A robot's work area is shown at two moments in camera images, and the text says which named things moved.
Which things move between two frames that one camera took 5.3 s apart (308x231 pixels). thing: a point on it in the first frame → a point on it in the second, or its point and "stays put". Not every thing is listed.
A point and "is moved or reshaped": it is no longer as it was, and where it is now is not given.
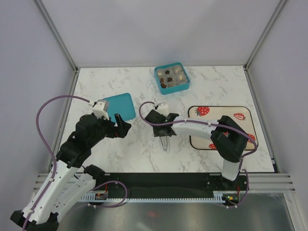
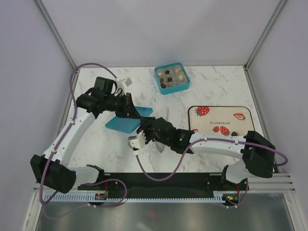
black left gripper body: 106,127 → 120,105
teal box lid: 121,104 is moved or reshaped
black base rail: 173,184 stays put
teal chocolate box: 172,78 stays put
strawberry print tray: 243,114 stays put
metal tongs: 164,140 is moved or reshaped
